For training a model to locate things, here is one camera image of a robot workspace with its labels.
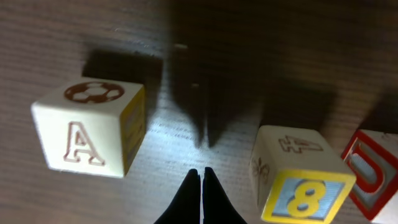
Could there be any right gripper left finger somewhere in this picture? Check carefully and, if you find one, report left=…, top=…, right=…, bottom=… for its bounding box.
left=154, top=169, right=201, bottom=224

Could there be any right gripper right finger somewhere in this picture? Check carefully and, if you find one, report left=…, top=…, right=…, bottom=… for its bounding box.
left=202, top=167, right=247, bottom=224

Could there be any yellow top block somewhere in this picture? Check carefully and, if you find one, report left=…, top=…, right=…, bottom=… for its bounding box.
left=249, top=125, right=356, bottom=223

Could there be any wooden A block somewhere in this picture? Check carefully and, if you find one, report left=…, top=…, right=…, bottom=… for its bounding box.
left=30, top=78, right=146, bottom=178

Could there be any wooden block with figure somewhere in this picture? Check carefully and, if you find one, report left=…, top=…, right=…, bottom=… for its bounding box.
left=341, top=129, right=397, bottom=224

